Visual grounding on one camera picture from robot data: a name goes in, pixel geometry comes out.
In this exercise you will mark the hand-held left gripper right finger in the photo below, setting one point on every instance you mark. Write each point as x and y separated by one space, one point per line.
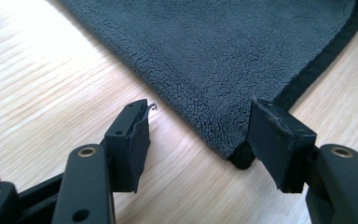
276 143

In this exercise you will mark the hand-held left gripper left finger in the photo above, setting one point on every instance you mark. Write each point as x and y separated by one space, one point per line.
127 146

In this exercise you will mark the dark grey towel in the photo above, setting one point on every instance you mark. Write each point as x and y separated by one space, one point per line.
214 62

